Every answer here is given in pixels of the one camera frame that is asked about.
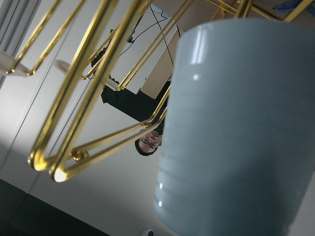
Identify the operator in black shirt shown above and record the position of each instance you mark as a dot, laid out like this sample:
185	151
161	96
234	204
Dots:
139	107

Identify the light blue cup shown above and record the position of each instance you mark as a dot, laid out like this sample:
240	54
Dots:
238	147

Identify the wooden board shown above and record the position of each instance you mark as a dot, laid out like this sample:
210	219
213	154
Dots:
163	68

